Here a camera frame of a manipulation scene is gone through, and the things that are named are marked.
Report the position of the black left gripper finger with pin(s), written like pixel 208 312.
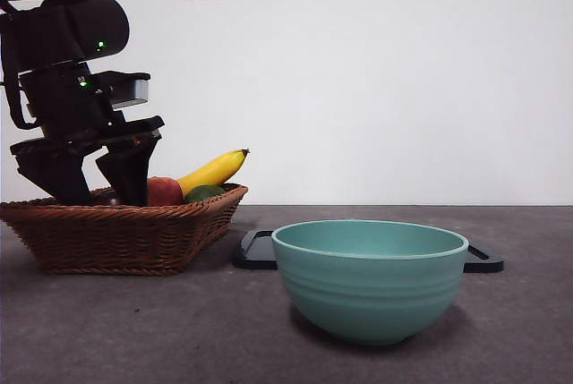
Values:
pixel 58 178
pixel 132 169

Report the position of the dark red plum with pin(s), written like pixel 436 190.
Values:
pixel 107 201

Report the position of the teal ribbed bowl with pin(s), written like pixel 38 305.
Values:
pixel 367 294

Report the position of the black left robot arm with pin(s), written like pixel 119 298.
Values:
pixel 67 30

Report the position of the red-orange peach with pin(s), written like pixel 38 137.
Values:
pixel 163 191

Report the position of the brown wicker basket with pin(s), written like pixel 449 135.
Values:
pixel 112 241

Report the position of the green round fruit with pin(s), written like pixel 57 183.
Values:
pixel 203 192

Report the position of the yellow banana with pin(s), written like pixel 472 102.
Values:
pixel 215 171

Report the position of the dark rectangular tray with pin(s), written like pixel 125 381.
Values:
pixel 253 252

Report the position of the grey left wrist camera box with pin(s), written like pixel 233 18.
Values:
pixel 132 94

